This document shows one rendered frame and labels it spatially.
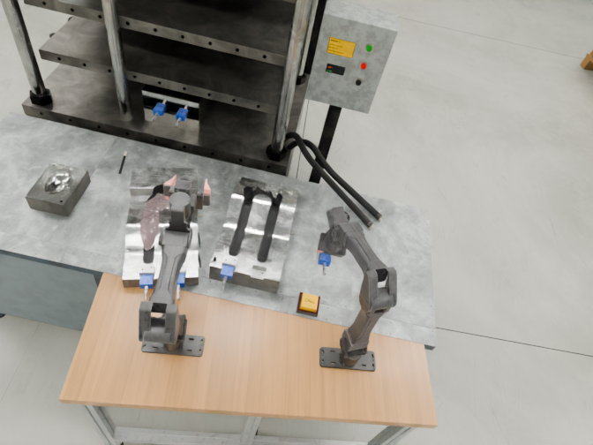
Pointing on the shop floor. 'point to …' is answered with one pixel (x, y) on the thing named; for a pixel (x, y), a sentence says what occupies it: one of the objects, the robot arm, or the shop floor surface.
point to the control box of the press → (349, 62)
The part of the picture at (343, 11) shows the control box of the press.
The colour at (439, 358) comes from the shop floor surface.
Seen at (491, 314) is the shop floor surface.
